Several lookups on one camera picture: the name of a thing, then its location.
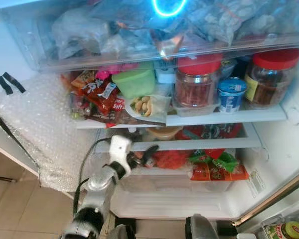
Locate glass fridge shelf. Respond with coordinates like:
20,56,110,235
75,106,288,129
95,124,264,152

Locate clear plastic fridge drawer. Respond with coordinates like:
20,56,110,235
2,0,299,70

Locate white fridge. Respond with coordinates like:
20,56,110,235
0,0,299,222

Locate red net bag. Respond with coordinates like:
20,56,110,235
153,149,190,170

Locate clear crisper drawer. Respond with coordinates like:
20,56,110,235
110,167,255,220

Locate clear bag of nuts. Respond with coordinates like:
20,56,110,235
125,95,171,124

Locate clear plastic food box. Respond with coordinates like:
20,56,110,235
172,97,220,118

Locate red and black food packet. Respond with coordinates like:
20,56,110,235
182,123,243,140

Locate orange food packet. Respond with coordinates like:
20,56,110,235
190,163,250,181

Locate green plastic container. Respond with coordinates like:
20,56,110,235
111,67,156,99

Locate green snack packet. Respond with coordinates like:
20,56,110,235
189,149,240,174

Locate red snack packet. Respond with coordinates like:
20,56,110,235
70,75,121,115

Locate small white container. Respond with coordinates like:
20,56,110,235
154,60,176,84

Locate grey robot right leg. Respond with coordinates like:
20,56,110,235
185,214,220,239

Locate pink plastic item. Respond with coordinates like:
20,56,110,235
95,63,139,79

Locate bubble wrap sheet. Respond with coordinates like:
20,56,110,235
0,75,113,192

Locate blue yoghurt cup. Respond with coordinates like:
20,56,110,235
218,77,248,113

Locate clear plastic food bag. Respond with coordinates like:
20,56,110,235
189,0,262,45
51,7,113,58

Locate red lid jar yellow label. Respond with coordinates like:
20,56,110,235
244,48,299,109

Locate black tape strip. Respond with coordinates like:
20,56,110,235
4,72,26,94
0,76,13,95

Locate green lid sauce jar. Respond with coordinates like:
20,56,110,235
267,221,299,239

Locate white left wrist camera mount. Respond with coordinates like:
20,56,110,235
109,135,133,166

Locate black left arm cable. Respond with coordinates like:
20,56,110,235
71,138,113,217

